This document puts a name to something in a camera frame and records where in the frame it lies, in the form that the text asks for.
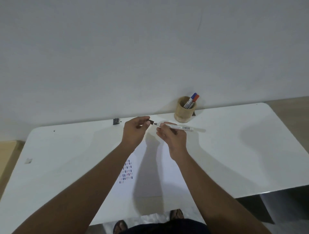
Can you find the light wooden stool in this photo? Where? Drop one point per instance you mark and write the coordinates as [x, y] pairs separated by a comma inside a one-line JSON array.
[[8, 164]]

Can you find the person's left hand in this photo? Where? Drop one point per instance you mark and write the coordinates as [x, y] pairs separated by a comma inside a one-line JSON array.
[[134, 131]]

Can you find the person's foot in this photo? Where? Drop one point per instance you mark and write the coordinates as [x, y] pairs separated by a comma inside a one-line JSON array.
[[122, 227], [178, 214]]

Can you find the person's right foot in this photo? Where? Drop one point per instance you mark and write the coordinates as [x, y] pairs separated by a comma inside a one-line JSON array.
[[178, 214]]

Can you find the person's left forearm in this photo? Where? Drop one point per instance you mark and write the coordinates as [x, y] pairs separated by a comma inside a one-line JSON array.
[[79, 195]]

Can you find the black marker cap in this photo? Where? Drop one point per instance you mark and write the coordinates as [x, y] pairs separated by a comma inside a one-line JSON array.
[[151, 122]]

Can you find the red marker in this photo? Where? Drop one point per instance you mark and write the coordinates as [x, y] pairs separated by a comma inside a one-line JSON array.
[[196, 97]]

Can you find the black table clip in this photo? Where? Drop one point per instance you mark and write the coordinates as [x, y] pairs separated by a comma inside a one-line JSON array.
[[116, 121]]

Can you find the black flip-flop sandal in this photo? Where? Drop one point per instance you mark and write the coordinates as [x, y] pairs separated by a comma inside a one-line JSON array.
[[116, 227], [172, 213]]

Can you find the person's right hand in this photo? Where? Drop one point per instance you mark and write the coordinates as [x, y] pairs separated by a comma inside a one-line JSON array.
[[176, 142]]

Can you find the blue marker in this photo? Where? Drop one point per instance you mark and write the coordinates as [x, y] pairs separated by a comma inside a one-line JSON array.
[[193, 95]]

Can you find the white paper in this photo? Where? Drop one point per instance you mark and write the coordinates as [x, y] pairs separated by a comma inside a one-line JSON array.
[[154, 183]]

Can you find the black shorts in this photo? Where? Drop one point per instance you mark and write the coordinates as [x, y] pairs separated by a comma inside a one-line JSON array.
[[166, 227]]

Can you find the person's left foot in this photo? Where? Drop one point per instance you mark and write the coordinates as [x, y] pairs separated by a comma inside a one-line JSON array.
[[122, 227]]

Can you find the wooden pen holder cup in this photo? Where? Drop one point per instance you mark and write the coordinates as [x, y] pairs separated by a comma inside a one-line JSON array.
[[183, 114]]

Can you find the black marker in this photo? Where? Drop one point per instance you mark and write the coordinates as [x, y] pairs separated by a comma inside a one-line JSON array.
[[187, 128]]

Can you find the person's right forearm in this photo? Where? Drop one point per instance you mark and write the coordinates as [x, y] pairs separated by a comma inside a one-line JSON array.
[[217, 202]]

